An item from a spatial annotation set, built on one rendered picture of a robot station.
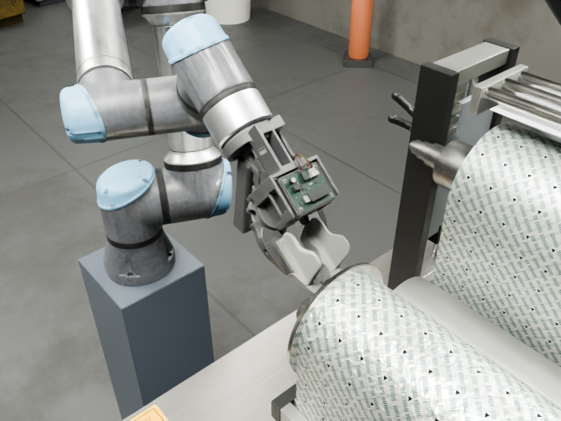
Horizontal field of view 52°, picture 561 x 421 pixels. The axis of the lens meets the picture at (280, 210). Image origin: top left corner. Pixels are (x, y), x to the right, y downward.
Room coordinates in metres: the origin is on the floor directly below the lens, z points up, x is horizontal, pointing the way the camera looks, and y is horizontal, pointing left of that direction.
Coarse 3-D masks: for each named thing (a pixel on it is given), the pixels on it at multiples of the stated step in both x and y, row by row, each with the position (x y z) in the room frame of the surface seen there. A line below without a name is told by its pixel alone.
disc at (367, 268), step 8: (360, 264) 0.47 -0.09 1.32; (368, 264) 0.48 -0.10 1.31; (344, 272) 0.45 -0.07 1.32; (352, 272) 0.46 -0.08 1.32; (360, 272) 0.47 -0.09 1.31; (368, 272) 0.47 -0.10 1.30; (376, 272) 0.48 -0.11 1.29; (328, 280) 0.44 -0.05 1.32; (336, 280) 0.44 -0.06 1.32; (320, 288) 0.43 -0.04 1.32; (328, 288) 0.43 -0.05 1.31; (312, 296) 0.43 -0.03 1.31; (320, 296) 0.43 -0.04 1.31; (312, 304) 0.42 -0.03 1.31; (304, 312) 0.41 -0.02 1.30; (296, 320) 0.41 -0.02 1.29; (304, 320) 0.41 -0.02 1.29; (296, 328) 0.41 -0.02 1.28; (296, 336) 0.41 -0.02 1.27; (288, 344) 0.40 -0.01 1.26; (296, 344) 0.41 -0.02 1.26; (288, 352) 0.40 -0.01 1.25; (296, 352) 0.41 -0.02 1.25; (288, 360) 0.40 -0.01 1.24; (296, 360) 0.41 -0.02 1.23; (296, 368) 0.41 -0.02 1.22
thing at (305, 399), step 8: (296, 384) 0.41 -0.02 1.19; (304, 384) 0.40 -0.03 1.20; (296, 392) 0.41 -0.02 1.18; (304, 392) 0.40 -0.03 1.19; (296, 400) 0.41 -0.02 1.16; (304, 400) 0.40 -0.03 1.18; (312, 400) 0.39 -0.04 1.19; (320, 400) 0.38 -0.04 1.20; (304, 408) 0.40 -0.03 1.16; (312, 408) 0.39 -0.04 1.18; (320, 408) 0.38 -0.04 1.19; (328, 408) 0.37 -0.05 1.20; (312, 416) 0.39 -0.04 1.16; (320, 416) 0.38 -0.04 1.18; (328, 416) 0.37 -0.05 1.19; (336, 416) 0.36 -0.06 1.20
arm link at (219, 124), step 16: (240, 96) 0.60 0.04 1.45; (256, 96) 0.61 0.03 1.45; (208, 112) 0.60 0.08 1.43; (224, 112) 0.59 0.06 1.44; (240, 112) 0.59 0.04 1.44; (256, 112) 0.59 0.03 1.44; (208, 128) 0.60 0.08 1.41; (224, 128) 0.58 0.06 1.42; (240, 128) 0.57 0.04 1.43; (224, 144) 0.58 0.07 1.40
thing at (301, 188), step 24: (240, 144) 0.57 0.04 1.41; (264, 144) 0.55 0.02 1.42; (264, 168) 0.56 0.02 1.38; (288, 168) 0.53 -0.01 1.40; (312, 168) 0.54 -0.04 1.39; (264, 192) 0.52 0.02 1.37; (288, 192) 0.51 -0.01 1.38; (312, 192) 0.52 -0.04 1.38; (336, 192) 0.53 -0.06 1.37; (264, 216) 0.53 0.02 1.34; (288, 216) 0.49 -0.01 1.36
